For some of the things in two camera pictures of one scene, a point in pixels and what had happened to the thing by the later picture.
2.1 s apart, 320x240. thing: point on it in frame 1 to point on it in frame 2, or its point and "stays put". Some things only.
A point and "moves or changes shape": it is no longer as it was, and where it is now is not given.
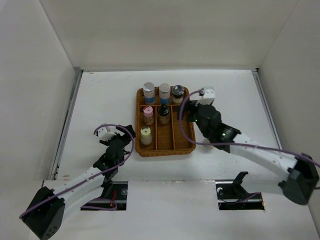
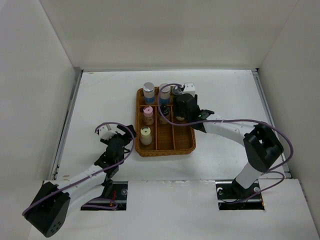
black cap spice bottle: x=164 y=111 stays put
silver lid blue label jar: x=148 y=89 stays put
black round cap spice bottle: x=208 y=146 moves or changes shape
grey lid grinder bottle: x=178 y=92 stays put
